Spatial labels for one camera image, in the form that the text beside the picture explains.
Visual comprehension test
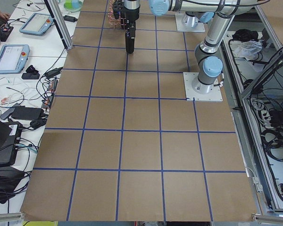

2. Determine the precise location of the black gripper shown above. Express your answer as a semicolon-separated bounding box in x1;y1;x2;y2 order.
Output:
124;0;140;39

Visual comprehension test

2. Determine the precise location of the dark glass wine bottle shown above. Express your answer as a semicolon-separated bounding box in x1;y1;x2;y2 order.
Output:
125;32;135;54

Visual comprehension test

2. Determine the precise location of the green bowl with blocks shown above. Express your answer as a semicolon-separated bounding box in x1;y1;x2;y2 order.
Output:
63;0;83;13

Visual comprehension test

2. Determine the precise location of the small black power adapter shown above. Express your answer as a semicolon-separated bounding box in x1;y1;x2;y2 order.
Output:
63;15;78;23

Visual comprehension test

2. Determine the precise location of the upper blue teach pendant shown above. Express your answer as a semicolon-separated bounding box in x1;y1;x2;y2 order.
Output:
19;13;53;36

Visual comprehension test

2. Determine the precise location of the blue teach pendant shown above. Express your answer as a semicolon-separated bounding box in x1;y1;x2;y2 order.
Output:
19;13;53;36
0;44;30;74

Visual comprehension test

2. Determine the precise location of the lower blue teach pendant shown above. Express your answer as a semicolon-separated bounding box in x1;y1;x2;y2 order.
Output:
0;44;30;74

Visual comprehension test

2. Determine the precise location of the black power adapter brick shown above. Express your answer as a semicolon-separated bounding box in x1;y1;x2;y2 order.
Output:
11;106;44;121

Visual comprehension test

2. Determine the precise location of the black laptop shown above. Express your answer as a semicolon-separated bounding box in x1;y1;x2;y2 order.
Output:
0;121;22;167

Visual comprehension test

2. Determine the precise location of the copper wire wine basket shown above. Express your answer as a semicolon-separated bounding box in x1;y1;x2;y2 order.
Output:
108;0;126;30

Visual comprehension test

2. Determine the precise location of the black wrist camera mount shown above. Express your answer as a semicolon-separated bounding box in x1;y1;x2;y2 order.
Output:
112;0;124;19

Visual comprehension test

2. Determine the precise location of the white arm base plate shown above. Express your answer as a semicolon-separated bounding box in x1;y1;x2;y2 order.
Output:
183;72;223;102
175;13;205;33

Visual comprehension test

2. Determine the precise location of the aluminium frame post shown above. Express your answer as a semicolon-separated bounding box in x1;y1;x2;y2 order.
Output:
44;0;73;51

